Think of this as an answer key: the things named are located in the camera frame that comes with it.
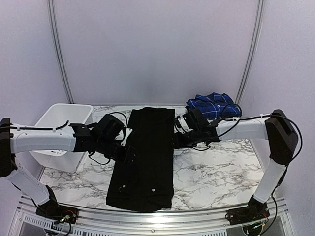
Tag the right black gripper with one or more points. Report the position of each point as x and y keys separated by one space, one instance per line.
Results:
x=178 y=142

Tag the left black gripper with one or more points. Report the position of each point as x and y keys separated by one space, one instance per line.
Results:
x=126 y=157

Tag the black long sleeve shirt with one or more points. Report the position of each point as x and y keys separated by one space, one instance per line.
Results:
x=146 y=185

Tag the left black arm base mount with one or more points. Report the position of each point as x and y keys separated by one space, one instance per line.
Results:
x=58 y=212

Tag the left aluminium wall profile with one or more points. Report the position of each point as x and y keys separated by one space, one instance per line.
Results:
x=58 y=50

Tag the right aluminium wall profile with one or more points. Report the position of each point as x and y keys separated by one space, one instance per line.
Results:
x=252 y=50

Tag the aluminium wall profile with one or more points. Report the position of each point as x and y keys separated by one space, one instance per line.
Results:
x=252 y=50
x=58 y=50

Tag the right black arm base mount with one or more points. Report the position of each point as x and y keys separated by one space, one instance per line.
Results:
x=247 y=214

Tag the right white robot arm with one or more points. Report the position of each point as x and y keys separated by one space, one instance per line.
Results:
x=280 y=134

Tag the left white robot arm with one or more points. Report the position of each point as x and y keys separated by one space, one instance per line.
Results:
x=104 y=137

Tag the white plastic laundry basket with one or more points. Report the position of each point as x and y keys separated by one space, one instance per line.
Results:
x=58 y=153

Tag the blue plaid folded shirt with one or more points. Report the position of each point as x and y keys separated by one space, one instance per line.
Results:
x=214 y=106

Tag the aluminium table front rail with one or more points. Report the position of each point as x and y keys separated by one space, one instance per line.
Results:
x=101 y=222

